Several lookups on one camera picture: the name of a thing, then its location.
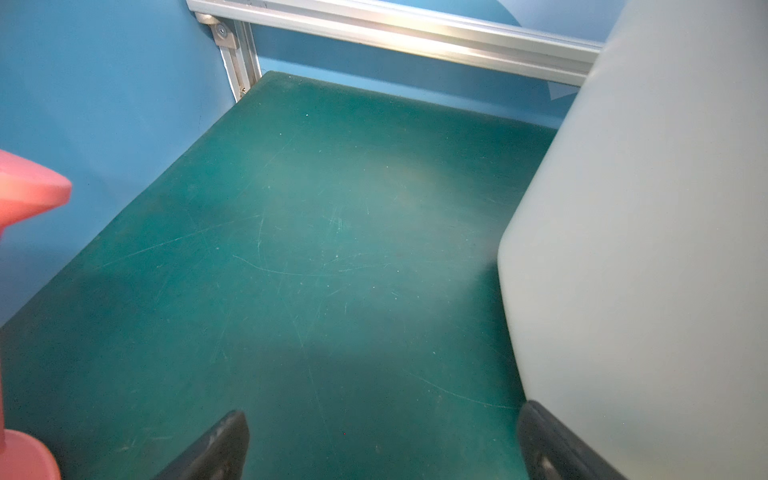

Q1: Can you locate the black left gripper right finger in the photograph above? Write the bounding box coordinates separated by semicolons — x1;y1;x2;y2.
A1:
517;400;626;480

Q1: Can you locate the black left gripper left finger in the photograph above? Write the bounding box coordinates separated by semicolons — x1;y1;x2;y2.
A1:
155;410;250;480

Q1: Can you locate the white plastic trash bin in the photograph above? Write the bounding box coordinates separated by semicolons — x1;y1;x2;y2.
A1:
498;1;767;479

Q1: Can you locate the pink plastic watering can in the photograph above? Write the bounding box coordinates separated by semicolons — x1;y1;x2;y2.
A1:
1;151;72;479

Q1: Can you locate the aluminium rear frame rail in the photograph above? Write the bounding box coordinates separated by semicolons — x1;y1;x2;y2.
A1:
186;0;603;100

